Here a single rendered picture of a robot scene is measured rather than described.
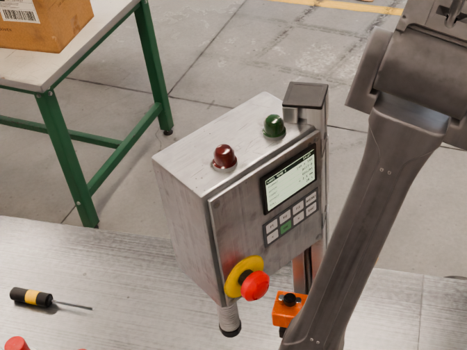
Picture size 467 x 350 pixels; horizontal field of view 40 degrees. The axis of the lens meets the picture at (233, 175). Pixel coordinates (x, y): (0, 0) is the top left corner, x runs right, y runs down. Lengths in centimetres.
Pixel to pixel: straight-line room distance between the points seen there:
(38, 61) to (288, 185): 174
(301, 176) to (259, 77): 274
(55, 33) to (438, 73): 193
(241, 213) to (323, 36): 311
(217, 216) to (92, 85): 300
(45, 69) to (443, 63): 190
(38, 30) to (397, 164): 193
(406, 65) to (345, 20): 339
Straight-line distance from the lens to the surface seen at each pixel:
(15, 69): 237
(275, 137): 70
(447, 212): 272
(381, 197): 58
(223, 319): 99
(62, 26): 240
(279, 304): 91
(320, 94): 73
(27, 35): 242
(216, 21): 401
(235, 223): 70
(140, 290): 143
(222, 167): 67
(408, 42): 54
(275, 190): 71
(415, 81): 53
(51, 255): 156
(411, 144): 55
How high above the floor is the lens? 192
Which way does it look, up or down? 42 degrees down
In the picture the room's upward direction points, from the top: 8 degrees counter-clockwise
